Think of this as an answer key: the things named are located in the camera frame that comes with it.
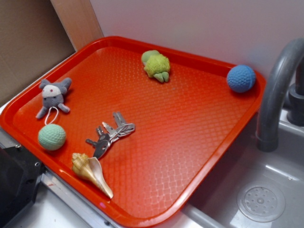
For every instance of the grey curved faucet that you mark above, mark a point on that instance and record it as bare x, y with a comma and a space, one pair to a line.
284, 86

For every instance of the grey toy sink basin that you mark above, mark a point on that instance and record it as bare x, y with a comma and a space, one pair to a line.
214, 204

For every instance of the round sink drain strainer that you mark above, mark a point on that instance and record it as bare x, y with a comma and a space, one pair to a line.
261, 202

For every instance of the blue dimpled ball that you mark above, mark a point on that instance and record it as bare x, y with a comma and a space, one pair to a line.
241, 78

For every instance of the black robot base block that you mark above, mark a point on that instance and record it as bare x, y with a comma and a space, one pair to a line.
20, 176

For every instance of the light wooden board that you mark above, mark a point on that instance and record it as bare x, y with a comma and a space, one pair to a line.
79, 21

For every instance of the red plastic tray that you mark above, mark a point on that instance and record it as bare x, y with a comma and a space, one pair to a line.
182, 127

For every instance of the grey plush animal toy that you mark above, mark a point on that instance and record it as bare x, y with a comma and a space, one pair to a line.
53, 95

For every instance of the tan conch seashell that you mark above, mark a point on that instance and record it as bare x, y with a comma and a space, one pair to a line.
90, 169

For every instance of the brown cardboard panel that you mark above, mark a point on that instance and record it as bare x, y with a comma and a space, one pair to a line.
32, 41

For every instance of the green dimpled ball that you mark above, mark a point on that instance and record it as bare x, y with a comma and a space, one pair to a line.
52, 137

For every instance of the bunch of metal keys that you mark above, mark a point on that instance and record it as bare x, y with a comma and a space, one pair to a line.
106, 139

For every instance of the green plush turtle toy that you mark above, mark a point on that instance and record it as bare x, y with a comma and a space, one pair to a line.
156, 65

